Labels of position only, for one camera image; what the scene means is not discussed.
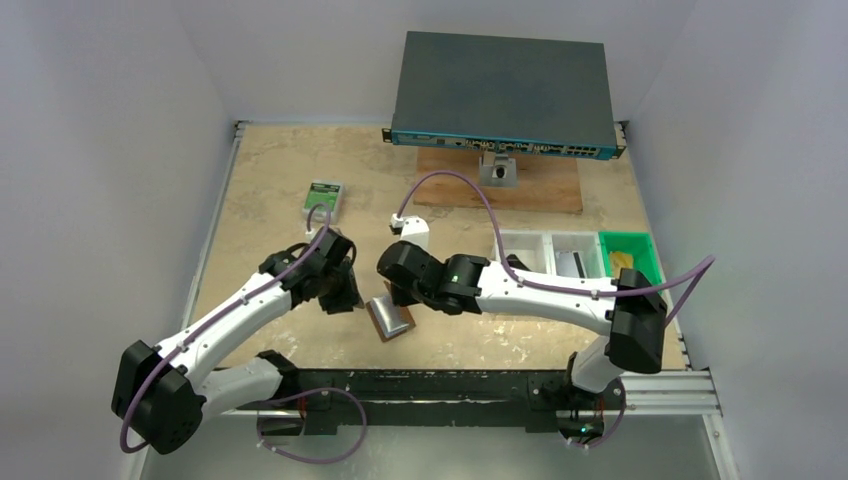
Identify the white middle plastic bin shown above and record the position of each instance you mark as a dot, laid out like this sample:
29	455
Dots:
586	242

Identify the yellow items in green bin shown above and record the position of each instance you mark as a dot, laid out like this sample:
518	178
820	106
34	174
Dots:
620	261

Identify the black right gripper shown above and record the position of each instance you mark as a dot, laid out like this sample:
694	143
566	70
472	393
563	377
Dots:
403	291

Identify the green plastic bin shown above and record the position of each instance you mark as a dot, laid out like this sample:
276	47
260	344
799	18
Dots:
633	250

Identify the green white small box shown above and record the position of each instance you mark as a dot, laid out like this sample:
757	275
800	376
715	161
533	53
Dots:
327	193

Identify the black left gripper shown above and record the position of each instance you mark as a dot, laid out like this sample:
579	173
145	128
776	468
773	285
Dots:
340	296

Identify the brown wooden board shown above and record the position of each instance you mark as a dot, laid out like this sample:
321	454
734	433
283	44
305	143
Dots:
545	183

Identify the grey cards in middle bin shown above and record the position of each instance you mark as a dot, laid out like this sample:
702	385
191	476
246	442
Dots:
569	263

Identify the white left plastic bin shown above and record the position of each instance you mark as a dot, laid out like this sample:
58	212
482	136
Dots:
532	247

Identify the brown leather card holder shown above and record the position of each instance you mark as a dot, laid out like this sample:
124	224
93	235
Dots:
390	320

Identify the grey camera on mount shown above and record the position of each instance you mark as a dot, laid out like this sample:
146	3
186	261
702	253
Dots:
497	170

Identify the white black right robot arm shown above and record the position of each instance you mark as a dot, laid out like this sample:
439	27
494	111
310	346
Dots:
627	315

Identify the white plastic bin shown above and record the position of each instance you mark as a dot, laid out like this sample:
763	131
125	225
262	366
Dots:
532	247
586	242

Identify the grey blue network switch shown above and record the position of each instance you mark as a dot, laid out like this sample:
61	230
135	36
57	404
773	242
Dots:
504	95

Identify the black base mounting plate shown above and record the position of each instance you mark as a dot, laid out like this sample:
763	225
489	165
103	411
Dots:
320	401

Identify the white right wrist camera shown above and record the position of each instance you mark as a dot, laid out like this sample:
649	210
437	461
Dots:
412	229

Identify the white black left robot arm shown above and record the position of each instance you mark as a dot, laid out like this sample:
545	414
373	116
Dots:
164	392

